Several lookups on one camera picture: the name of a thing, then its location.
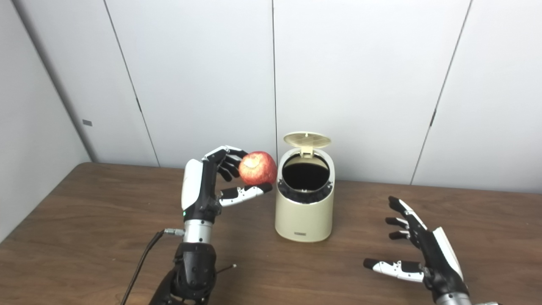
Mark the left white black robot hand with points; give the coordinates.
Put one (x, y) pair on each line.
(203, 190)

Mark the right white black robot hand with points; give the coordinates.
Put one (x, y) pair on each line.
(436, 258)

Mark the red apple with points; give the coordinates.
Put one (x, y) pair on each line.
(257, 167)

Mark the cream-colored round bin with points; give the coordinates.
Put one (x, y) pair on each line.
(304, 220)

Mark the cream round bin lid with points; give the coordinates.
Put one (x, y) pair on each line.
(307, 139)

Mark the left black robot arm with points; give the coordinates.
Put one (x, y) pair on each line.
(192, 267)

